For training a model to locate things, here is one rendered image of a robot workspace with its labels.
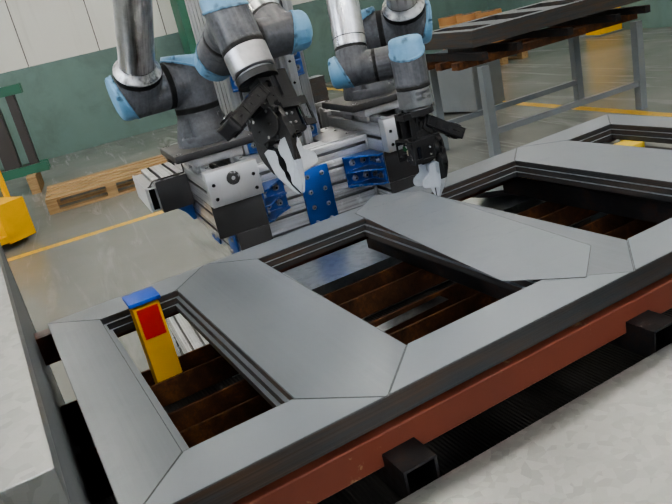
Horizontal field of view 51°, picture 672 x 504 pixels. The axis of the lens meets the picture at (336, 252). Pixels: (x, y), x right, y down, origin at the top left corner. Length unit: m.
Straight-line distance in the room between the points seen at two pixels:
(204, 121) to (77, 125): 9.33
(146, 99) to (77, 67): 9.33
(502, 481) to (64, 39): 10.55
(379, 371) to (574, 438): 0.26
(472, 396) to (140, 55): 1.13
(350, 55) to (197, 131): 0.46
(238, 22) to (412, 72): 0.48
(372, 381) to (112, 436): 0.35
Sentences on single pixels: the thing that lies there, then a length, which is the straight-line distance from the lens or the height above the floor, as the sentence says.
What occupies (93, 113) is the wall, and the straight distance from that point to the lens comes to 11.17.
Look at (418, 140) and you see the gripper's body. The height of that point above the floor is 1.00.
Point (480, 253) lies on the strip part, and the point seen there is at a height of 0.85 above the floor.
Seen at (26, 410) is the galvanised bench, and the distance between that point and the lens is 0.68.
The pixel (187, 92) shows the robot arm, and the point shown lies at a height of 1.18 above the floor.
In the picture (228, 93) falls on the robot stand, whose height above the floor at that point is 1.13.
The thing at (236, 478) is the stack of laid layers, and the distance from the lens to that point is 0.85.
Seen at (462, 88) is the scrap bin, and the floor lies 0.25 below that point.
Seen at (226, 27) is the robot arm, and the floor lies 1.31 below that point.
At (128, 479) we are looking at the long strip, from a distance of 0.91.
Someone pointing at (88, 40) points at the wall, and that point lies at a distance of 11.15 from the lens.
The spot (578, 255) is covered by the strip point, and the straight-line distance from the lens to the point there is 1.21.
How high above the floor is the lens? 1.33
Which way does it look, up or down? 20 degrees down
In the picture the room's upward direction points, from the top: 13 degrees counter-clockwise
